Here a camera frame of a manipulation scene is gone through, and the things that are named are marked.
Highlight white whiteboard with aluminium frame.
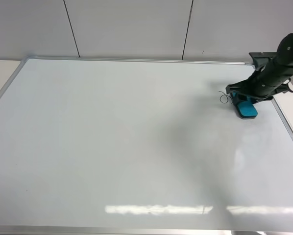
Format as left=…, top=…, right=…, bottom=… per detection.
left=0, top=58, right=293, bottom=235

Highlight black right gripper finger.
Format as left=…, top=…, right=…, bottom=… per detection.
left=232, top=93, right=249, bottom=106

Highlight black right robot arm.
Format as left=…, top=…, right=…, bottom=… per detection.
left=226, top=33, right=293, bottom=107

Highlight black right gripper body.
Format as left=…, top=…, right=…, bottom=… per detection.
left=226, top=52, right=293, bottom=101

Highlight blue whiteboard eraser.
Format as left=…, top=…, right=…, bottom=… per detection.
left=234, top=97, right=258, bottom=119

